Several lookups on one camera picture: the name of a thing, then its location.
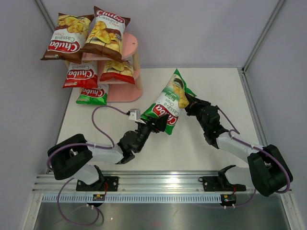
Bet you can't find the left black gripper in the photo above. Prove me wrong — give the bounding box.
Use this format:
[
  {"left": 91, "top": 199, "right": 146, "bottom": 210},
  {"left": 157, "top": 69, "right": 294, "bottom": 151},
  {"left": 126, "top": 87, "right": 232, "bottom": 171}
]
[{"left": 135, "top": 112, "right": 168, "bottom": 152}]

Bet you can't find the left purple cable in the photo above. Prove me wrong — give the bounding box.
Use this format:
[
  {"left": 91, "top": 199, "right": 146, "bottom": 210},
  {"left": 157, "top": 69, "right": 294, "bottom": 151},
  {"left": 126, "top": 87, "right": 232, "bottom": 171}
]
[{"left": 47, "top": 105, "right": 131, "bottom": 226}]

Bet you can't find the red Chuba chips bag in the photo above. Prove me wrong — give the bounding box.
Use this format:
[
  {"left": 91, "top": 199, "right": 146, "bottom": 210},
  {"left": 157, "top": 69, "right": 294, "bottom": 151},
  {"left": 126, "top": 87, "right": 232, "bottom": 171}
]
[
  {"left": 99, "top": 60, "right": 135, "bottom": 84},
  {"left": 63, "top": 61, "right": 98, "bottom": 89}
]

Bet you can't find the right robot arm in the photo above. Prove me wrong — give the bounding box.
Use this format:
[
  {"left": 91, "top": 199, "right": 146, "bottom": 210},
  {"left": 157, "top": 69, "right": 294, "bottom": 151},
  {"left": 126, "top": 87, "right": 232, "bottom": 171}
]
[{"left": 185, "top": 94, "right": 293, "bottom": 197}]

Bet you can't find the pink three-tier wooden shelf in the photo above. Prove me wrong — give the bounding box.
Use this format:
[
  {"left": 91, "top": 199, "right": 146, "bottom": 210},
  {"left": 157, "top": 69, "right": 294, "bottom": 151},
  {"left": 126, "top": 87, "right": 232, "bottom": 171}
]
[{"left": 82, "top": 33, "right": 142, "bottom": 103}]

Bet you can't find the green Chuba chips bag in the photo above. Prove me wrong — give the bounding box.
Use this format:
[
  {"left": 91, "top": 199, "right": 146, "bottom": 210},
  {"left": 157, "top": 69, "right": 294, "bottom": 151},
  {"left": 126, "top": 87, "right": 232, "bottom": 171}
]
[
  {"left": 76, "top": 84, "right": 109, "bottom": 105},
  {"left": 141, "top": 69, "right": 196, "bottom": 135}
]

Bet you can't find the aluminium frame post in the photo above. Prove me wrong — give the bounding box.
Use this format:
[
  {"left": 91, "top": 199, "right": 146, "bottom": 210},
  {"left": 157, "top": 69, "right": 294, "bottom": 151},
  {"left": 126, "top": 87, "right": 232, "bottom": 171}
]
[
  {"left": 241, "top": 0, "right": 287, "bottom": 74},
  {"left": 33, "top": 0, "right": 56, "bottom": 39}
]

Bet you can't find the right aluminium frame post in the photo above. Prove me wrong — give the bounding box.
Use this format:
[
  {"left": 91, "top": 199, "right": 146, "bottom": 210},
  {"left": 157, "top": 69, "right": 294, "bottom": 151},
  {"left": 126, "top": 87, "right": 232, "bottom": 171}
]
[{"left": 241, "top": 0, "right": 287, "bottom": 74}]

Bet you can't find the brown Chuba chips bag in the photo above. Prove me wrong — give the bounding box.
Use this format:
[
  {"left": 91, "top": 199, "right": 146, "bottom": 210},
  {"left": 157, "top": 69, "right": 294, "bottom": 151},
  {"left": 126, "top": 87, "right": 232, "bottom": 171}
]
[
  {"left": 81, "top": 6, "right": 130, "bottom": 61},
  {"left": 41, "top": 13, "right": 94, "bottom": 64}
]

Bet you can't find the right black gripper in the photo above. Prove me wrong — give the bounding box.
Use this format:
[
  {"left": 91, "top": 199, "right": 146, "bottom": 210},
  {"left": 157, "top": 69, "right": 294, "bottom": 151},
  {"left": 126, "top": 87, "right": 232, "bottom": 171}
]
[{"left": 182, "top": 92, "right": 211, "bottom": 132}]

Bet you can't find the left aluminium frame post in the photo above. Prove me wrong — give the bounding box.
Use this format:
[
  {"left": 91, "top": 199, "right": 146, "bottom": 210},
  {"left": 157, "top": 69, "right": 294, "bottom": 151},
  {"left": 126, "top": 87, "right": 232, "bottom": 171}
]
[{"left": 33, "top": 0, "right": 56, "bottom": 39}]

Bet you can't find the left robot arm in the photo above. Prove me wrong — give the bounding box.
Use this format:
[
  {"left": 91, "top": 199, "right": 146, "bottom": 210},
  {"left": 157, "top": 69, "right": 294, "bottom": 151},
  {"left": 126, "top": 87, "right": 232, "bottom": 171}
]
[{"left": 47, "top": 109, "right": 169, "bottom": 191}]

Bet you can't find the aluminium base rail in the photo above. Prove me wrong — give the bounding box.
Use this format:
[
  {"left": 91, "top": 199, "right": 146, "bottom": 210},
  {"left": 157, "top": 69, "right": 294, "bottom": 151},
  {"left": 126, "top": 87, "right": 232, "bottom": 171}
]
[{"left": 32, "top": 170, "right": 288, "bottom": 204}]

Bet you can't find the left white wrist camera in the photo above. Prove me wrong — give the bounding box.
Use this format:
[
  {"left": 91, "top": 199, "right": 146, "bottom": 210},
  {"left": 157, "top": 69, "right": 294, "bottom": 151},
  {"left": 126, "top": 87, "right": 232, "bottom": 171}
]
[{"left": 127, "top": 108, "right": 142, "bottom": 123}]

